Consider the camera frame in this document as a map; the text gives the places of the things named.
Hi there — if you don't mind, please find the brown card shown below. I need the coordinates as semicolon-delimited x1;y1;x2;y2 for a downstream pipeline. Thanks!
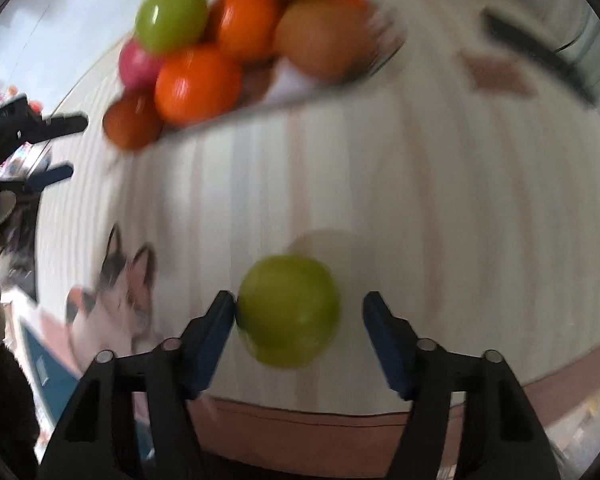
462;52;538;97

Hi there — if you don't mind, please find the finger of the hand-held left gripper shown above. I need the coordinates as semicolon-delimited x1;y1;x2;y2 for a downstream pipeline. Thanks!
27;161;75;192
30;114;89;142

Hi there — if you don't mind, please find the tan orange fruit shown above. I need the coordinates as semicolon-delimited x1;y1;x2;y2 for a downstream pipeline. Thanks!
274;0;376;81

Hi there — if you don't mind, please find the green apple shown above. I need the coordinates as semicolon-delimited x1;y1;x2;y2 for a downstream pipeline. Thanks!
135;0;210;55
236;255;342;368

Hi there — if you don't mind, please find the striped tablecloth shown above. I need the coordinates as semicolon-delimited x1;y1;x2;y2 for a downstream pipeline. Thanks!
35;0;600;411

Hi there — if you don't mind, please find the pink peach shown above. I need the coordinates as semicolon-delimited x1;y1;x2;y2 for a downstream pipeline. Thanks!
118;40;166;88

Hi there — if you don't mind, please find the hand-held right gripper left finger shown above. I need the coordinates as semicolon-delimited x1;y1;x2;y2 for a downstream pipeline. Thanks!
37;290;237;480

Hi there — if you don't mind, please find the calico cat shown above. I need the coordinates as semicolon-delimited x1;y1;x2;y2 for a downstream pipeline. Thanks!
65;224;167;366

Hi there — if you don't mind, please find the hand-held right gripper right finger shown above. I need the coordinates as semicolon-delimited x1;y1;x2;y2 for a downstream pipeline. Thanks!
363;291;561;480

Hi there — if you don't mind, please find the teal box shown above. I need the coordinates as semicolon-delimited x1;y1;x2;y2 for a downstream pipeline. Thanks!
19;319;83;403

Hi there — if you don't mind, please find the patterned white plate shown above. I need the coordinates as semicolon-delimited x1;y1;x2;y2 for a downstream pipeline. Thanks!
160;0;408;133

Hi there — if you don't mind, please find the dark orange fruit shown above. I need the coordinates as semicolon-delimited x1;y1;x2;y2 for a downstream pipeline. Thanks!
102;91;165;151

